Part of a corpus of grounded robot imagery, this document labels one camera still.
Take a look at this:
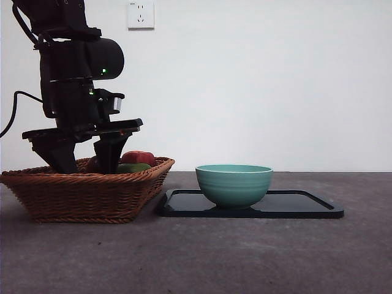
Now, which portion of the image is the teal ribbed bowl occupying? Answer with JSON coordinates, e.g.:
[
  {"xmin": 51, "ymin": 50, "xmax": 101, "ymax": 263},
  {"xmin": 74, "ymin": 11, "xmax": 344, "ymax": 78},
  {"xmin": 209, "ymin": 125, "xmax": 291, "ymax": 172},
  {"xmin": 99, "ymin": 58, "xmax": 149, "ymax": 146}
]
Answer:
[{"xmin": 195, "ymin": 164, "xmax": 274, "ymax": 211}]

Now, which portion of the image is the green avocado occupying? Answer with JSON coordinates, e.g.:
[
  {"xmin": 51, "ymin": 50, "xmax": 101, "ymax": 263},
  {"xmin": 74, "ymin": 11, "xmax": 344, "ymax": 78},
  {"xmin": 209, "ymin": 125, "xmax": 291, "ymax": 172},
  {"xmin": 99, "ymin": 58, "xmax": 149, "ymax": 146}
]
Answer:
[{"xmin": 117, "ymin": 163, "xmax": 152, "ymax": 173}]

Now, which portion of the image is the red apple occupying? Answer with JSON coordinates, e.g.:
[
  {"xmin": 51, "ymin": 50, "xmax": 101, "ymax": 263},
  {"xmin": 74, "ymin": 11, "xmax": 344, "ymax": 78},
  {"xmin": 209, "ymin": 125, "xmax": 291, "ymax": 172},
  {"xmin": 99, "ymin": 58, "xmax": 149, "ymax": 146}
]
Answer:
[{"xmin": 121, "ymin": 151, "xmax": 156, "ymax": 165}]

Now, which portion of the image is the brown wicker basket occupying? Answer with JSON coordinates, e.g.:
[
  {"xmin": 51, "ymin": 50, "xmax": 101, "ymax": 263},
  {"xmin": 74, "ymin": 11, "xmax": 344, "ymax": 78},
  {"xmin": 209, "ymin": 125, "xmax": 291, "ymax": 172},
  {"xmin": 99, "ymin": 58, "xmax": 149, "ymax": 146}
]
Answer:
[{"xmin": 0, "ymin": 156, "xmax": 175, "ymax": 224}]

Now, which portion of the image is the black rectangular tray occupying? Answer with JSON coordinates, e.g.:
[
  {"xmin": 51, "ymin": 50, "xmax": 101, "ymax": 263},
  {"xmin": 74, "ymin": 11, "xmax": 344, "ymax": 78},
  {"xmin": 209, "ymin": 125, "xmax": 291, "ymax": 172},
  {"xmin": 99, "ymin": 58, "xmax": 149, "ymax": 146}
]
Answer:
[{"xmin": 156, "ymin": 189, "xmax": 344, "ymax": 219}]

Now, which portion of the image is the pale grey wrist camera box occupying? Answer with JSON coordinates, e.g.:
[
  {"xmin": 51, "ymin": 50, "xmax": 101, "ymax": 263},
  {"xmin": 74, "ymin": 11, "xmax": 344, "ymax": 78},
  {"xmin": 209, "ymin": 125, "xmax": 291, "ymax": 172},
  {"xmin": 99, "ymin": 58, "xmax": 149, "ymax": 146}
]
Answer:
[{"xmin": 105, "ymin": 90, "xmax": 126, "ymax": 114}]

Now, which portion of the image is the black cable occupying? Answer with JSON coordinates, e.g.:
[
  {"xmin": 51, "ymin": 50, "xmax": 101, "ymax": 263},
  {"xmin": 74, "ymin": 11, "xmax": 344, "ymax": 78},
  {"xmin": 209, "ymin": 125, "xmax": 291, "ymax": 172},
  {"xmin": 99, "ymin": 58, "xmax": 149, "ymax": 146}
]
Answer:
[{"xmin": 0, "ymin": 91, "xmax": 43, "ymax": 138}]

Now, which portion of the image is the white wall power socket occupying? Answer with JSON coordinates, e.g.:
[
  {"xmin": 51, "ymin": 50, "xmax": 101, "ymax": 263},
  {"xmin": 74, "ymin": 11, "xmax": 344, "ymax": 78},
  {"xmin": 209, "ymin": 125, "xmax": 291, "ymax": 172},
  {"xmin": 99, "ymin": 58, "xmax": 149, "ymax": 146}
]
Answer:
[{"xmin": 127, "ymin": 2, "xmax": 155, "ymax": 31}]

